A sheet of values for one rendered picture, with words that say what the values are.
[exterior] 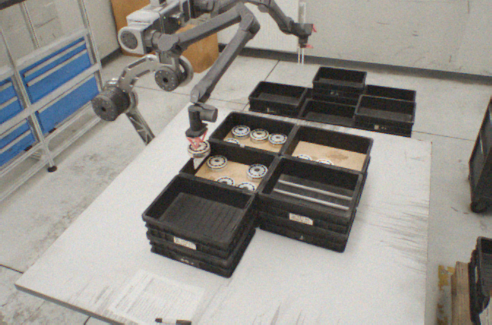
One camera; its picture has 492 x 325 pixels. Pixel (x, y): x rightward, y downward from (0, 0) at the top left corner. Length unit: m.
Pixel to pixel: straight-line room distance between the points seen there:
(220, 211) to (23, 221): 1.91
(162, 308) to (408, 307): 0.95
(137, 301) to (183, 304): 0.19
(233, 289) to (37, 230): 1.90
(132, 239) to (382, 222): 1.16
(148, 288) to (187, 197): 0.44
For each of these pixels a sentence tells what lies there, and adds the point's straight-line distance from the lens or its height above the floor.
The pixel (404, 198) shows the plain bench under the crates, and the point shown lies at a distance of 2.26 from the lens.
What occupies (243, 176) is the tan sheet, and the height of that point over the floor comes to 0.83.
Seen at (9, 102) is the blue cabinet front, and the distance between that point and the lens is 3.46.
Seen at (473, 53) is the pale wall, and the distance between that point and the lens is 5.01.
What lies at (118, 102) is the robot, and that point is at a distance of 2.68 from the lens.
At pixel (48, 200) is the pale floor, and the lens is 3.58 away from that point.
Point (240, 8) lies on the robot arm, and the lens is 1.87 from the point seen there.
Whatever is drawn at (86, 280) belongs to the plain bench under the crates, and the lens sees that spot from 1.97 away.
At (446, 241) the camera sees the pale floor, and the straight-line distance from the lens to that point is 3.11.
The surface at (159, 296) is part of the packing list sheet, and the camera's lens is 1.83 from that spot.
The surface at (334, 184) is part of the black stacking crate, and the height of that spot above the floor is 0.84.
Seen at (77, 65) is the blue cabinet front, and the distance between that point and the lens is 3.92.
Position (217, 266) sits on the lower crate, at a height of 0.76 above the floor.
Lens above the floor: 2.16
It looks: 35 degrees down
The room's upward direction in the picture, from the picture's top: 3 degrees counter-clockwise
